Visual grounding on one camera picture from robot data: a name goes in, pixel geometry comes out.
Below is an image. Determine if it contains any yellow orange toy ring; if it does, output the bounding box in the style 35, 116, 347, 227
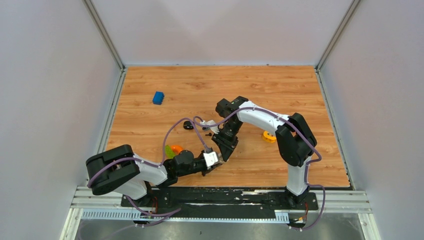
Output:
262, 131, 278, 144

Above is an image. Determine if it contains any orange green toy block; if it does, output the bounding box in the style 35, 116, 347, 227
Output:
164, 144, 184, 159

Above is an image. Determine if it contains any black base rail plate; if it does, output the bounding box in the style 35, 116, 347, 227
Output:
134, 186, 319, 220

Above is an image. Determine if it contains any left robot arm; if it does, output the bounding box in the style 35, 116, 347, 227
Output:
85, 144, 224, 207

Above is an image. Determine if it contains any blue toy block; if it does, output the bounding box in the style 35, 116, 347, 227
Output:
152, 91, 165, 105

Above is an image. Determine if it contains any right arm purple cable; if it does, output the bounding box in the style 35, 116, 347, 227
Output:
192, 106, 326, 232

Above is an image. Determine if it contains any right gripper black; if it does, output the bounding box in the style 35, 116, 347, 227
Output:
211, 120, 243, 162

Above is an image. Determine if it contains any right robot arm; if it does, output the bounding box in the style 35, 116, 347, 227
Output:
212, 96, 317, 209

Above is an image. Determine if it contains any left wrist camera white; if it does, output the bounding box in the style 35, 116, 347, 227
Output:
203, 151, 219, 168

